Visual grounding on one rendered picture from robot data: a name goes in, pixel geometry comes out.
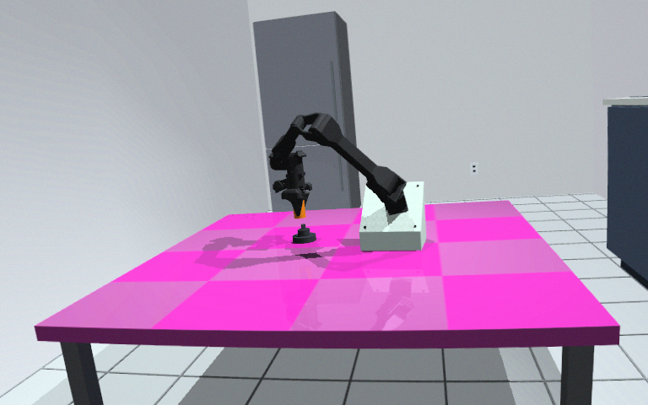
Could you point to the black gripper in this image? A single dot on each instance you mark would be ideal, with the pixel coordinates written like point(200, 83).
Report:
point(296, 193)

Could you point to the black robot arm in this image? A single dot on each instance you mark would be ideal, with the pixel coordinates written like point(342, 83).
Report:
point(385, 183)

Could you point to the orange knob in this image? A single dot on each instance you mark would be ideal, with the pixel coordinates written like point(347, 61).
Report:
point(302, 213)

